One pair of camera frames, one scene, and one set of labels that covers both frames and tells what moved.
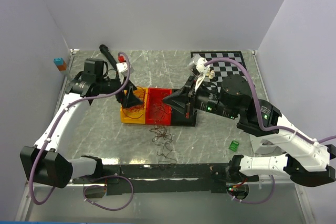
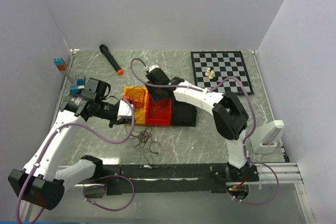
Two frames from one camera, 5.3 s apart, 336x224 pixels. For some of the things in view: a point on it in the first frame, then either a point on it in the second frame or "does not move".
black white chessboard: [222, 68] does not move
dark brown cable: [164, 134] to [144, 137]
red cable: [135, 112] does not move
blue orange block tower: [60, 64] does not move
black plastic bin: [178, 119] does not move
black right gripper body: [204, 99] to [155, 93]
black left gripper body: [108, 85] to [105, 110]
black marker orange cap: [104, 50] does not move
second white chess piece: [211, 76] does not move
